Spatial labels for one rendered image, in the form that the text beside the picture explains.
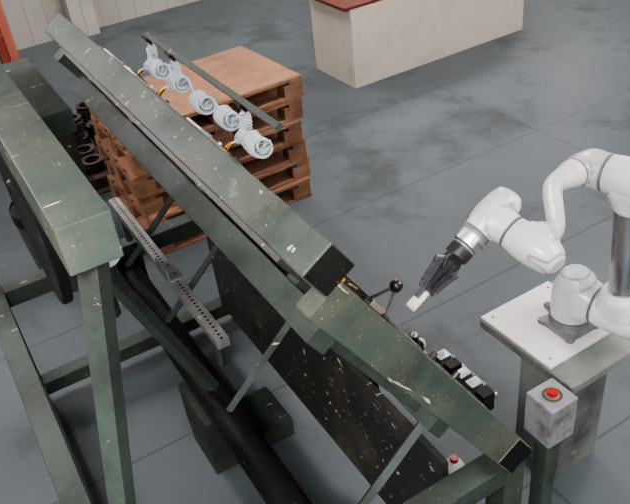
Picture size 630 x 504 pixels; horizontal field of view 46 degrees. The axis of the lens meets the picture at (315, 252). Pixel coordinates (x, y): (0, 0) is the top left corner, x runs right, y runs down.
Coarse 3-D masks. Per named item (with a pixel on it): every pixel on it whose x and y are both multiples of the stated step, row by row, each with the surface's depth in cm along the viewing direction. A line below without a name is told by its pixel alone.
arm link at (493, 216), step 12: (492, 192) 215; (504, 192) 213; (480, 204) 214; (492, 204) 212; (504, 204) 211; (516, 204) 212; (480, 216) 212; (492, 216) 211; (504, 216) 210; (516, 216) 210; (480, 228) 212; (492, 228) 210; (504, 228) 209; (492, 240) 214
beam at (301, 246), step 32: (64, 32) 302; (96, 64) 269; (128, 96) 242; (160, 128) 220; (192, 128) 210; (192, 160) 202; (224, 160) 193; (224, 192) 186; (256, 192) 179; (256, 224) 173; (288, 224) 167; (288, 256) 162; (320, 256) 157; (320, 288) 161
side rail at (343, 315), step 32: (320, 320) 166; (352, 320) 171; (384, 320) 177; (352, 352) 177; (384, 352) 183; (416, 352) 189; (416, 384) 196; (448, 384) 203; (448, 416) 211; (480, 416) 220; (480, 448) 228
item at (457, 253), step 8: (456, 240) 215; (448, 248) 215; (456, 248) 213; (464, 248) 213; (448, 256) 213; (456, 256) 213; (464, 256) 213; (472, 256) 215; (456, 264) 216; (464, 264) 216
